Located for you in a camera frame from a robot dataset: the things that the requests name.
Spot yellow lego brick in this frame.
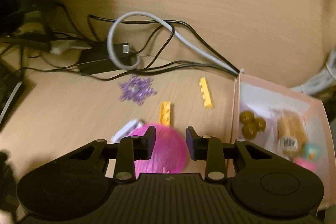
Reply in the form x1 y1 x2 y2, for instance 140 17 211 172
199 77 214 109
159 102 171 127

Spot brown chocolate balls packet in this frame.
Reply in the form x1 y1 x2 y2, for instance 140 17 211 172
239 110 273 142

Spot white battery charger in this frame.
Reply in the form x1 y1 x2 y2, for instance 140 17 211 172
110 119 144 143

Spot purple snowflake ornament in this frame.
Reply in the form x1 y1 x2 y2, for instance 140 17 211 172
118 75 157 105

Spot packaged bread snack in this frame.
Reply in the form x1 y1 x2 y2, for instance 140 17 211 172
277 110 308 159

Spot pink cardboard box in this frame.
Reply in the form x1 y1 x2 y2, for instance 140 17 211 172
226 73 335 209

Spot black power adapter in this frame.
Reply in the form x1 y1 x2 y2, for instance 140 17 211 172
77 43 135 75

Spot white power strip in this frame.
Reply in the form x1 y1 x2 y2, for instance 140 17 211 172
50 39 91 56

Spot black keyboard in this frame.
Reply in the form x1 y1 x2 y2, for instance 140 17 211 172
0 61 23 127

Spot grey looped cable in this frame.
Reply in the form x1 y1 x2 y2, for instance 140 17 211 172
106 11 241 75

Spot thin black cables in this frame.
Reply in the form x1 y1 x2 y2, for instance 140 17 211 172
0 0 241 81

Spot bundled white cable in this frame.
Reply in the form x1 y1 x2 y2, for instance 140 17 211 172
290 48 336 96

